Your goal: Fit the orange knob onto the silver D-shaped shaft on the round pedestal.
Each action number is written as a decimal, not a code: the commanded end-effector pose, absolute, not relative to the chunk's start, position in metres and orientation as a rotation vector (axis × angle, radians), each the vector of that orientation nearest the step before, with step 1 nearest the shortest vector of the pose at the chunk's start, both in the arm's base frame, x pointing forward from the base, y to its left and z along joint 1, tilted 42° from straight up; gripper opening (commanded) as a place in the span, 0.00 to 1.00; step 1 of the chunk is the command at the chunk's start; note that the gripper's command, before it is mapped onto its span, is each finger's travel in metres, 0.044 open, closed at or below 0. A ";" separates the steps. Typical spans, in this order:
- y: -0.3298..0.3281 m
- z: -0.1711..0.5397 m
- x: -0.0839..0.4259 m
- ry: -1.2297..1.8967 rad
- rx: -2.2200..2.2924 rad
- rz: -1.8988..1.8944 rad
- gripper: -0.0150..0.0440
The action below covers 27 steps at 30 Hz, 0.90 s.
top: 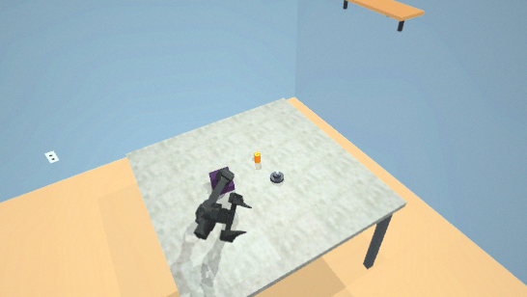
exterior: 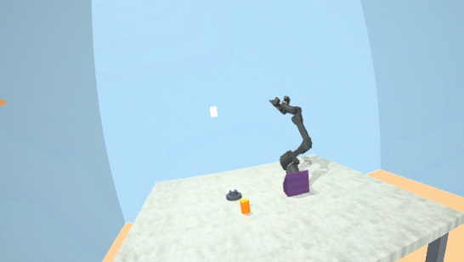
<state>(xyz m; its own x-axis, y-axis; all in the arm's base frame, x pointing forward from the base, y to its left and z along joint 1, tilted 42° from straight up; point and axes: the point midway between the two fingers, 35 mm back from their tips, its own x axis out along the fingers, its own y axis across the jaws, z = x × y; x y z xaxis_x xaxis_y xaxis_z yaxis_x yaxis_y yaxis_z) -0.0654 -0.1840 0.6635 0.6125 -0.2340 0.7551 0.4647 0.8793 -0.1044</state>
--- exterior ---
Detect orange knob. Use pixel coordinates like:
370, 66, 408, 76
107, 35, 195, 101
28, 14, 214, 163
240, 199, 251, 214

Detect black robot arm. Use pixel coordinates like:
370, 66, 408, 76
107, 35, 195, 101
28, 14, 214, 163
280, 95, 313, 174

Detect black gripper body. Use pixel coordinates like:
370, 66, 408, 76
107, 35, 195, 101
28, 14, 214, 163
272, 97, 289, 114

